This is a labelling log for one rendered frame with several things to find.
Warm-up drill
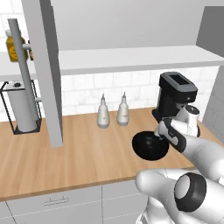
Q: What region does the grey bar door handle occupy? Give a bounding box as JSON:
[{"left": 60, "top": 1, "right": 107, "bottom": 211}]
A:
[{"left": 7, "top": 17, "right": 44, "bottom": 131}]

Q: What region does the grey base cabinet door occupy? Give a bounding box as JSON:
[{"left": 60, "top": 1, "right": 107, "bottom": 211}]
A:
[
  {"left": 101, "top": 193, "right": 151, "bottom": 224},
  {"left": 12, "top": 201, "right": 104, "bottom": 224}
]

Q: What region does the wide grey drawer front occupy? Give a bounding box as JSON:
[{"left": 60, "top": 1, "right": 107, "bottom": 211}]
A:
[{"left": 5, "top": 185, "right": 103, "bottom": 218}]

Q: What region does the narrow grey drawer front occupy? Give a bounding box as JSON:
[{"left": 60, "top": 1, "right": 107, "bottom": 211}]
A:
[{"left": 101, "top": 178, "right": 149, "bottom": 203}]

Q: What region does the white bottle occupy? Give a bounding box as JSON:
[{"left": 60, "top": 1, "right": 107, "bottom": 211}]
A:
[
  {"left": 96, "top": 93, "right": 111, "bottom": 129},
  {"left": 115, "top": 92, "right": 130, "bottom": 127}
]

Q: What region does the grey drawer handle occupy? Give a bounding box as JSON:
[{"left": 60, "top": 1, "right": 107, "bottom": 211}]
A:
[{"left": 43, "top": 197, "right": 70, "bottom": 207}]

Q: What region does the black wire towel stand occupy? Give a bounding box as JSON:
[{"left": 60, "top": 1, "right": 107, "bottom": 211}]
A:
[{"left": 0, "top": 80, "right": 43, "bottom": 136}]

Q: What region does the black bowl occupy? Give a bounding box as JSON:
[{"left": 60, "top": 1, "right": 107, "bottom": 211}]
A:
[{"left": 131, "top": 130, "right": 171, "bottom": 162}]

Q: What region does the white wall cabinet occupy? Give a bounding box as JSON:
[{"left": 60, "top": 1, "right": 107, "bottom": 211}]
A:
[{"left": 0, "top": 0, "right": 224, "bottom": 81}]

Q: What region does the amber bottle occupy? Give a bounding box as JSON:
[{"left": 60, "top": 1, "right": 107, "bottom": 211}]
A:
[{"left": 5, "top": 29, "right": 30, "bottom": 63}]

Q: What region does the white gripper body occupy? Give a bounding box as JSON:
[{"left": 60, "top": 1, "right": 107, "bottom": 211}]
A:
[{"left": 157, "top": 117, "right": 173, "bottom": 140}]

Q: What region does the black coffee machine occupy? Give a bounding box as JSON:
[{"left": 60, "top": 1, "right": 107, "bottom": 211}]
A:
[{"left": 151, "top": 71, "right": 202, "bottom": 138}]

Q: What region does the white paper towel roll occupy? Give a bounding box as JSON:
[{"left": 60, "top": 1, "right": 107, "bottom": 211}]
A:
[{"left": 6, "top": 80, "right": 40, "bottom": 132}]

